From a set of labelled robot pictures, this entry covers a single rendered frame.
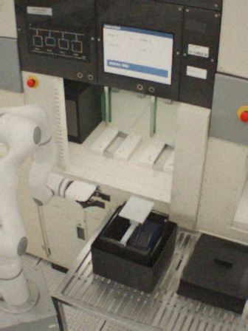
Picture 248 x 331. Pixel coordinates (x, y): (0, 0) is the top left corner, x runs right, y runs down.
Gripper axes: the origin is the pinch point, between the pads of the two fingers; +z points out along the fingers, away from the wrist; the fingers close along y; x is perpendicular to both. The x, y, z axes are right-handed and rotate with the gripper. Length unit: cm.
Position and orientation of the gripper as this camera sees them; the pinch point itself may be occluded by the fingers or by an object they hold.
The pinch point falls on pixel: (102, 200)
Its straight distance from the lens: 178.5
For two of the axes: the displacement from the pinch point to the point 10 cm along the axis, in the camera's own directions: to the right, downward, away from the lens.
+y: -4.4, 5.6, -7.1
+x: 0.0, -7.8, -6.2
